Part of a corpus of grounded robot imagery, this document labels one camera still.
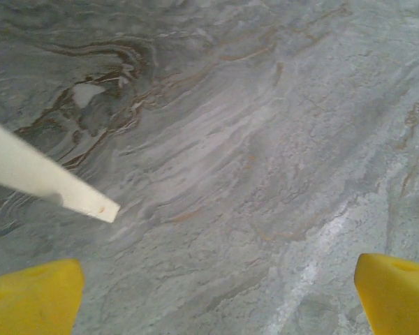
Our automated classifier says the wooden shelf with white frame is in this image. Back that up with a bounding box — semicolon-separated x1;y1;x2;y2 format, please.
0;117;122;224

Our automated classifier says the grey marble pattern table sheet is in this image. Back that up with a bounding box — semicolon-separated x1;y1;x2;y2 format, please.
0;0;419;335

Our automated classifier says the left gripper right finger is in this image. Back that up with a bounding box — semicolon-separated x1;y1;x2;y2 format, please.
354;253;419;335

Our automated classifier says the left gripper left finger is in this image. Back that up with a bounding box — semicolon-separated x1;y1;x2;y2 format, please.
0;258;86;335

